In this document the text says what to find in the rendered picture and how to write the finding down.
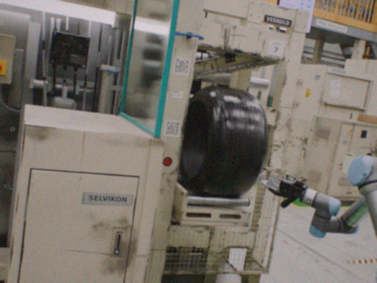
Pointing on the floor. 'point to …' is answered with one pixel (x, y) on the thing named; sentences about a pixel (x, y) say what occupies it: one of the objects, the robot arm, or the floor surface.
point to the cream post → (182, 44)
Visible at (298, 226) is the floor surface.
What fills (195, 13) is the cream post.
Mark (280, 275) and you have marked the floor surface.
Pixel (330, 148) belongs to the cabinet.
